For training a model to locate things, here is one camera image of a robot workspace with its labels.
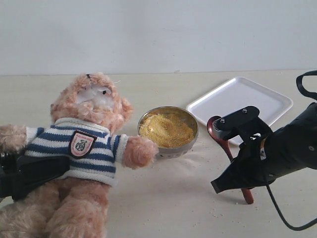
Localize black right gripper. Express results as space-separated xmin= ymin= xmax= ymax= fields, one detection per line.
xmin=211 ymin=117 xmax=273 ymax=193

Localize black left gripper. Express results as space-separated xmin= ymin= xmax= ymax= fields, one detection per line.
xmin=0 ymin=152 xmax=70 ymax=201

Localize dark red wooden spoon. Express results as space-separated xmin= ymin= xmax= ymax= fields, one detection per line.
xmin=207 ymin=116 xmax=255 ymax=205

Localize plush bear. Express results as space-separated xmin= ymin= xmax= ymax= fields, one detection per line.
xmin=0 ymin=72 xmax=159 ymax=238

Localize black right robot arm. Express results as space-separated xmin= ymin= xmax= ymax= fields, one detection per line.
xmin=209 ymin=103 xmax=317 ymax=193

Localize steel bowl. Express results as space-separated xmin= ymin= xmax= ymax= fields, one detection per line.
xmin=138 ymin=106 xmax=199 ymax=159

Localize yellow millet grain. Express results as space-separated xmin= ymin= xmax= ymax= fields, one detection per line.
xmin=140 ymin=114 xmax=194 ymax=148

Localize white plastic tray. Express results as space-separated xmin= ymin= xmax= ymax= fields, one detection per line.
xmin=186 ymin=76 xmax=294 ymax=146

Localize black camera cable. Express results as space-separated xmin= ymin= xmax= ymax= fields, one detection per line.
xmin=264 ymin=70 xmax=317 ymax=230

